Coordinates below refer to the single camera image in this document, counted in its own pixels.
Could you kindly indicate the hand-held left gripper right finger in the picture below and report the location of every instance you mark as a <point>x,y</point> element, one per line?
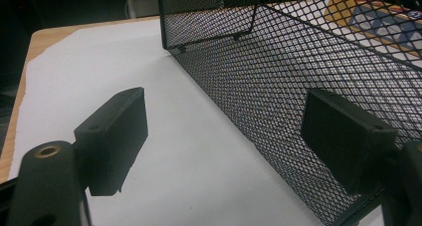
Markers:
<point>345,136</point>

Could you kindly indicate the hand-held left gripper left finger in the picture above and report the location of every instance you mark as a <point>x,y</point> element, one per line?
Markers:
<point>109,143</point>

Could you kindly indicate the white paper sheet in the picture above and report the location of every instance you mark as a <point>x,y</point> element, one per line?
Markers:
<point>185,146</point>

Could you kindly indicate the yellow and blue box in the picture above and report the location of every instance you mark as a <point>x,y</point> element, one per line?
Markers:
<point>375,20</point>

